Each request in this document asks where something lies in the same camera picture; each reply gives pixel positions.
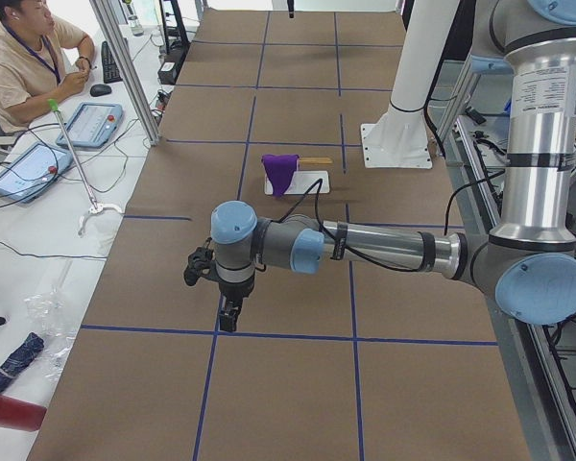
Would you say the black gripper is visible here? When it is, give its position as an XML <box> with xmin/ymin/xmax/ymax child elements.
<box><xmin>218</xmin><ymin>280</ymin><xmax>254</xmax><ymax>332</ymax></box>
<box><xmin>287</xmin><ymin>0</ymin><xmax>296</xmax><ymax>18</ymax></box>

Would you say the purple microfibre towel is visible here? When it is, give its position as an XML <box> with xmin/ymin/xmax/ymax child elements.
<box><xmin>261</xmin><ymin>154</ymin><xmax>299</xmax><ymax>197</ymax></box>

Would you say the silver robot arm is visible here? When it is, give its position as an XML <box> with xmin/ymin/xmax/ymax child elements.
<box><xmin>207</xmin><ymin>1</ymin><xmax>576</xmax><ymax>332</ymax></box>

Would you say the black computer box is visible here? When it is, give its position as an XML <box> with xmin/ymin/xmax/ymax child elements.
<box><xmin>157</xmin><ymin>48</ymin><xmax>187</xmax><ymax>85</ymax></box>

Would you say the long metal grabber tool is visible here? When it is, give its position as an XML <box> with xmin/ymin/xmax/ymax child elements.
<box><xmin>48</xmin><ymin>99</ymin><xmax>124</xmax><ymax>236</ymax></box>

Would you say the crumpled clear plastic wrap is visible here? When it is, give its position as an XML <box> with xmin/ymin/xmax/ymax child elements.
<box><xmin>24</xmin><ymin>289</ymin><xmax>78</xmax><ymax>337</ymax></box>

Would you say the black keyboard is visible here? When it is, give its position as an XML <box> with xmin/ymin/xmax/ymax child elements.
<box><xmin>101</xmin><ymin>41</ymin><xmax>122</xmax><ymax>85</ymax></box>

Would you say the black computer mouse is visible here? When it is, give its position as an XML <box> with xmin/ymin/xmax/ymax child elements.
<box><xmin>89</xmin><ymin>84</ymin><xmax>112</xmax><ymax>97</ymax></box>

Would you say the dark blue folded umbrella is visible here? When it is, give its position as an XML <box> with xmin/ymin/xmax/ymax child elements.
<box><xmin>0</xmin><ymin>332</ymin><xmax>44</xmax><ymax>394</ymax></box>

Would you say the far teach pendant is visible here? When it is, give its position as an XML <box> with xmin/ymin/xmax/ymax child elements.
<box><xmin>64</xmin><ymin>102</ymin><xmax>124</xmax><ymax>149</ymax></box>

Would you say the teach pendant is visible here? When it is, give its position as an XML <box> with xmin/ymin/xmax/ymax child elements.
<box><xmin>0</xmin><ymin>142</ymin><xmax>73</xmax><ymax>203</ymax></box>
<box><xmin>64</xmin><ymin>102</ymin><xmax>124</xmax><ymax>149</ymax></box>

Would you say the near teach pendant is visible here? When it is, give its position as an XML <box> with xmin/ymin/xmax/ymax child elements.
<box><xmin>0</xmin><ymin>142</ymin><xmax>73</xmax><ymax>203</ymax></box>

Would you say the red bottle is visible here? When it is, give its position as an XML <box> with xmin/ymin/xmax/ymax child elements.
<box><xmin>0</xmin><ymin>395</ymin><xmax>47</xmax><ymax>432</ymax></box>

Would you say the seated person beige shirt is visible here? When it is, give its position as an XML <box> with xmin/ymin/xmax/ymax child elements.
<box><xmin>0</xmin><ymin>1</ymin><xmax>95</xmax><ymax>134</ymax></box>

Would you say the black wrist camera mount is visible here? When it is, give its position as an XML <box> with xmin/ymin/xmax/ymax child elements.
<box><xmin>183</xmin><ymin>247</ymin><xmax>218</xmax><ymax>287</ymax></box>

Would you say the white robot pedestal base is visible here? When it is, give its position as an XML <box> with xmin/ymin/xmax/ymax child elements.
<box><xmin>361</xmin><ymin>0</ymin><xmax>460</xmax><ymax>169</ymax></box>

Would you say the aluminium frame post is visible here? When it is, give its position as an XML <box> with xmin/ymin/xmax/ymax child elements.
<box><xmin>89</xmin><ymin>0</ymin><xmax>160</xmax><ymax>146</ymax></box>

